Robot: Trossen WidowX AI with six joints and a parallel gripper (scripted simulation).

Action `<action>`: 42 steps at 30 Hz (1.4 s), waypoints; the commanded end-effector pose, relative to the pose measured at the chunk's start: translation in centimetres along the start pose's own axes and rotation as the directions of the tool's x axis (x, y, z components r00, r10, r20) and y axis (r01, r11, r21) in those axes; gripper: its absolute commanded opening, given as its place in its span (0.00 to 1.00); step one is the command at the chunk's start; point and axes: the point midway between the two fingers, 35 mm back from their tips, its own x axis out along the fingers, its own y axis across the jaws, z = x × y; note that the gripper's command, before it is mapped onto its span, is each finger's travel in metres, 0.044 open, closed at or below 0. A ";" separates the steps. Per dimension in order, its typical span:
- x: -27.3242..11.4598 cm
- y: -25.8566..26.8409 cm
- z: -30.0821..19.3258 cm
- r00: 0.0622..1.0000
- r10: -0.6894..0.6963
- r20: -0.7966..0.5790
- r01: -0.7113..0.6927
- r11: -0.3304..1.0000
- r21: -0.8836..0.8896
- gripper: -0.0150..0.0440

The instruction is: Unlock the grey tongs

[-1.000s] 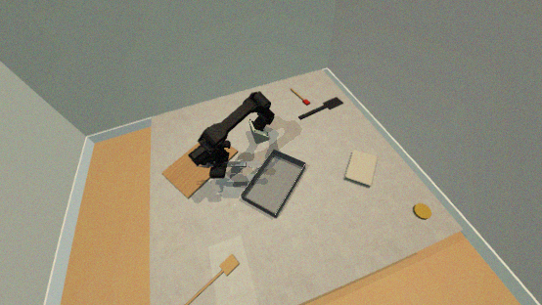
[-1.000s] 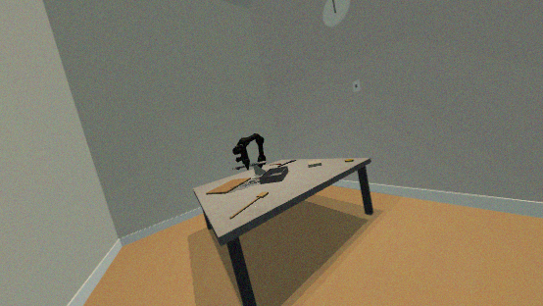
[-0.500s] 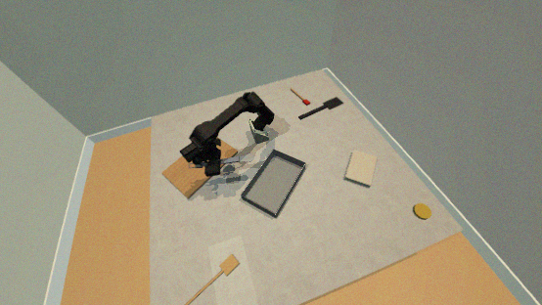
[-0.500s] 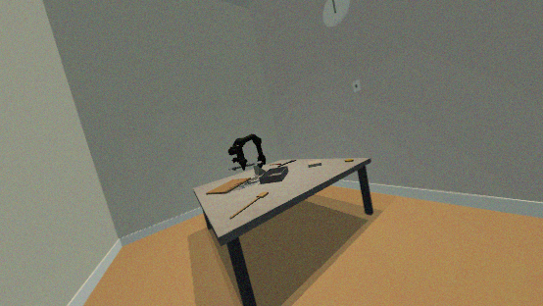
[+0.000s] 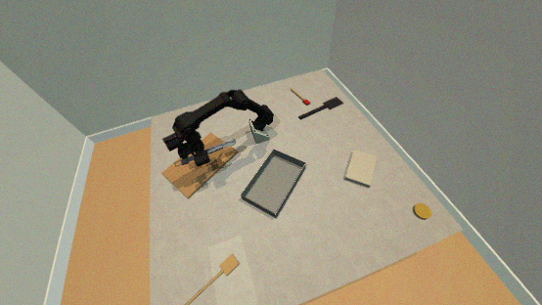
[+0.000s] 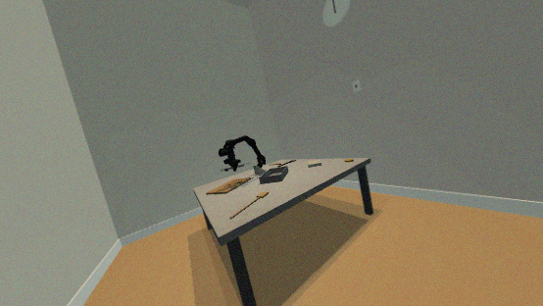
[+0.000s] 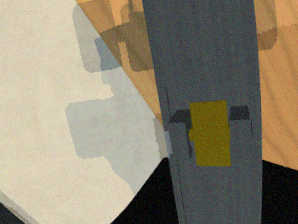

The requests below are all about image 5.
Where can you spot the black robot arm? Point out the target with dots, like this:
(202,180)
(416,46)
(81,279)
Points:
(186,123)

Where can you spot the black spatula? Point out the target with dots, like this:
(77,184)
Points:
(332,103)

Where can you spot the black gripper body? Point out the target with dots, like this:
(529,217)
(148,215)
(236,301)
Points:
(201,157)

